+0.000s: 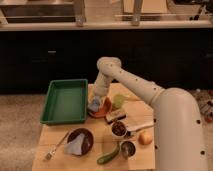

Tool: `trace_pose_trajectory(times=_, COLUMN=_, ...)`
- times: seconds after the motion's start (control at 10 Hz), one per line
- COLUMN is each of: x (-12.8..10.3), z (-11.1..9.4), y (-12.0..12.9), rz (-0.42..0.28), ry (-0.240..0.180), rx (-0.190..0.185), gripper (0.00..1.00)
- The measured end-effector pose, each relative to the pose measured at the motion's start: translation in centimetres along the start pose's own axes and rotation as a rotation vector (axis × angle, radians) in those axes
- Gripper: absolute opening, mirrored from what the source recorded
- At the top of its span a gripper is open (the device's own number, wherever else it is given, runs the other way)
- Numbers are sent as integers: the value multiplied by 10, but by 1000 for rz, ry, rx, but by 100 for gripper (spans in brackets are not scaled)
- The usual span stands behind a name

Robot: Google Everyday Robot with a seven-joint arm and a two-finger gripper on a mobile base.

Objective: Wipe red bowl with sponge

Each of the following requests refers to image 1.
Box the red bowl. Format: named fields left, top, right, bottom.
left=88, top=98, right=112, bottom=118

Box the silver fork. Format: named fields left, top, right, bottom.
left=44, top=132, right=69, bottom=161

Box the green plastic tray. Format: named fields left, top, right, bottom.
left=40, top=79, right=88, bottom=125

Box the green cucumber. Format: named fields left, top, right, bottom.
left=97, top=145, right=120, bottom=165

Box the grey crumpled cloth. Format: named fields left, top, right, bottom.
left=64, top=133, right=85, bottom=156

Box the light green cup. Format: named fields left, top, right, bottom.
left=112, top=94, right=126, bottom=109

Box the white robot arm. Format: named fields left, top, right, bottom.
left=93, top=57, right=208, bottom=171

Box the dark cup with contents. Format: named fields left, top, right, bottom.
left=111, top=121, right=127, bottom=137

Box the wooden cutting board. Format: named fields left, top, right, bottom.
left=32, top=83, right=156, bottom=171

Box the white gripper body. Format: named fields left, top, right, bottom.
left=93, top=73, right=109, bottom=97

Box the dark brown bowl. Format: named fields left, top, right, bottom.
left=67, top=128, right=94, bottom=156

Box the yellow onion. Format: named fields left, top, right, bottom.
left=138, top=131, right=153, bottom=145

